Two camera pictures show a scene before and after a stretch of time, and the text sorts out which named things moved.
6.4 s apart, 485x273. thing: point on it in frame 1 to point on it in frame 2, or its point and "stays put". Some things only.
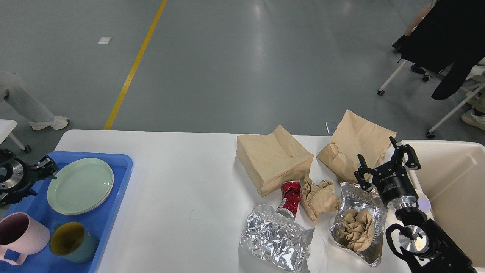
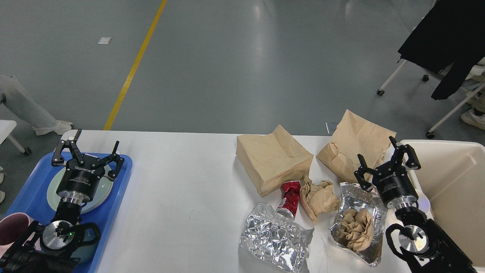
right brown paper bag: [354, 135] stays put
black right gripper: [392, 179] stays put
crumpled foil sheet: [282, 242] stays put
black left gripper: [16, 176] to [79, 181]
